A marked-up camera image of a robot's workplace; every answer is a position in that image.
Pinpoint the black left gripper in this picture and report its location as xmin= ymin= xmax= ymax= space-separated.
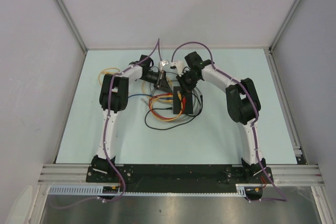
xmin=141 ymin=70 xmax=173 ymax=94

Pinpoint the red ethernet cable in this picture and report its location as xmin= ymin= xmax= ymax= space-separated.
xmin=148 ymin=94 xmax=187 ymax=116

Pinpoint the yellow ethernet cable top port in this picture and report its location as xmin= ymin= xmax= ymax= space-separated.
xmin=98 ymin=67 xmax=120 ymax=86

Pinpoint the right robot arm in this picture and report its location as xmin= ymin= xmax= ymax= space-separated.
xmin=176 ymin=51 xmax=269 ymax=183

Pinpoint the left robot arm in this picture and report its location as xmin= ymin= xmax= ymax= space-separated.
xmin=91 ymin=55 xmax=172 ymax=182

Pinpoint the yellow ethernet cable on switch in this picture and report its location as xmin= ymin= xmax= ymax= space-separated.
xmin=152 ymin=90 xmax=184 ymax=122

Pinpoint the black power cable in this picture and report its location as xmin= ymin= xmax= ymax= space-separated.
xmin=143 ymin=94 xmax=204 ymax=131

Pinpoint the black network switch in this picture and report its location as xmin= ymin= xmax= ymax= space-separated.
xmin=173 ymin=86 xmax=194 ymax=115

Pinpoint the blue ethernet cable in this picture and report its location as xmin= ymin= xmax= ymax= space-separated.
xmin=128 ymin=93 xmax=173 ymax=103

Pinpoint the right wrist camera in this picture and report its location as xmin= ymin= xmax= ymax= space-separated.
xmin=170 ymin=60 xmax=186 ymax=76

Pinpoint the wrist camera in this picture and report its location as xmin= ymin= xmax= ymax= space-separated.
xmin=159 ymin=60 xmax=169 ymax=69
xmin=170 ymin=60 xmax=186 ymax=76

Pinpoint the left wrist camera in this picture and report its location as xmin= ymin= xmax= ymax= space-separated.
xmin=159 ymin=60 xmax=169 ymax=69

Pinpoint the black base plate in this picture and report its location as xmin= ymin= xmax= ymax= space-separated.
xmin=86 ymin=163 xmax=274 ymax=193

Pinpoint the grey cable duct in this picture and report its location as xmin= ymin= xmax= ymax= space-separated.
xmin=49 ymin=185 xmax=246 ymax=197

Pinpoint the aluminium frame rail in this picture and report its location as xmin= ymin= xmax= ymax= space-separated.
xmin=38 ymin=164 xmax=324 ymax=186

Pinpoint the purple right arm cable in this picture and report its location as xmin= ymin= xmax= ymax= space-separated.
xmin=171 ymin=41 xmax=287 ymax=201

